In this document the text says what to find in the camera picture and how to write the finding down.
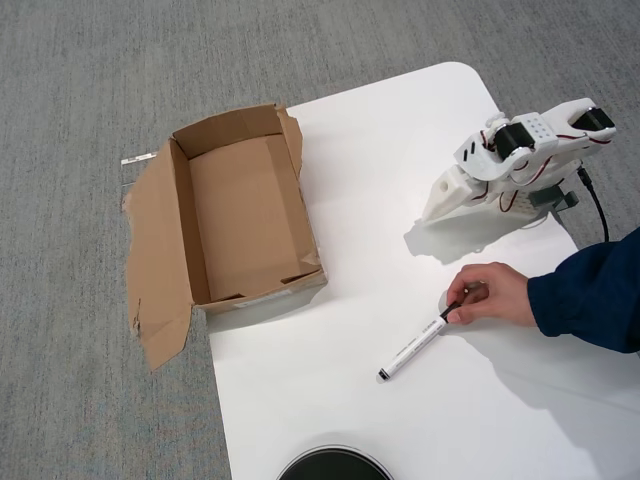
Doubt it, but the grey table clamp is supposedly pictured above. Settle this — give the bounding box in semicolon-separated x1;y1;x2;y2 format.
530;187;579;214

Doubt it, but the black power cable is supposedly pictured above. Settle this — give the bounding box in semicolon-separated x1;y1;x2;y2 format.
577;167;612;245

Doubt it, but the black round disc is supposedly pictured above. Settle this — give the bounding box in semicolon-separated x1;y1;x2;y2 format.
276;444;394;480

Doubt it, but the navy sleeved forearm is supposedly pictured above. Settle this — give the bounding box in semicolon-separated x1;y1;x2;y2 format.
527;230;640;356

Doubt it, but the white marker pen black cap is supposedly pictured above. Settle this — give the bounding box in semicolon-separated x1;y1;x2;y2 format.
376;298;466;385

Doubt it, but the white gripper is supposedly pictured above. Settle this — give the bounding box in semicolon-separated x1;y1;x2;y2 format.
421;166;475;228

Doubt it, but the person's bare hand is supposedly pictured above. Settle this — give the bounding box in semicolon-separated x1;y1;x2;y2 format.
446;261;540;329

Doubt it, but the open brown cardboard box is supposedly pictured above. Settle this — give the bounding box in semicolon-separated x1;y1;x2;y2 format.
119;102;330;372

